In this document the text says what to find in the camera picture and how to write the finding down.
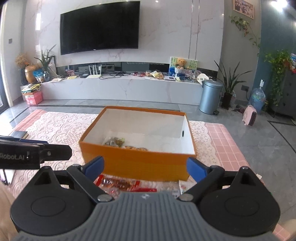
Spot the white green snack pouch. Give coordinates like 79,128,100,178
179,180,196,195

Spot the red packaged braised meat snack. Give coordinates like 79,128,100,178
94,174,157,193

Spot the pink checked table cover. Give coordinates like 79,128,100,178
14,109,292,241

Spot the clear snack bag in box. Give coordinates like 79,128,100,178
103,137,125,148

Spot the white lace tablecloth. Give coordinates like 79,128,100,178
7,110,222,198

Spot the pink storage box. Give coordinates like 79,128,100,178
24,91,43,105

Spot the orange cardboard box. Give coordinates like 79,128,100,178
79,106,197,182

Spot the red snack pack in box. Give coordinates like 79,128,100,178
122,146,148,151

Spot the pink small heater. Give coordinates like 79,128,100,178
242,105,257,126

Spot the grey metal trash bin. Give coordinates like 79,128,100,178
199,79,223,115

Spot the brown vase with dried flowers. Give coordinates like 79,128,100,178
15,53,41,84

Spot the blue water jug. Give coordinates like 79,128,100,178
248,79,266,113

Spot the potted long-leaf plant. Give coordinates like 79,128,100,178
214,61,252,109

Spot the aloe plant in pot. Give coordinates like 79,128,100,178
35,45,56,82

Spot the white wifi router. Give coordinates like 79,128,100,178
86,65,102,79

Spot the dark grey cabinet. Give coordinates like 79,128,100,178
275,70,296,118

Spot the brown teddy bear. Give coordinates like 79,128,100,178
175,58,187,69

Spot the hanging green vine plant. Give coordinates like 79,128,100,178
264,50,292,106

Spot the black wall television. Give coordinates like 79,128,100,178
60,1,140,55

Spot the framed wall picture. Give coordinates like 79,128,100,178
233,0,255,19

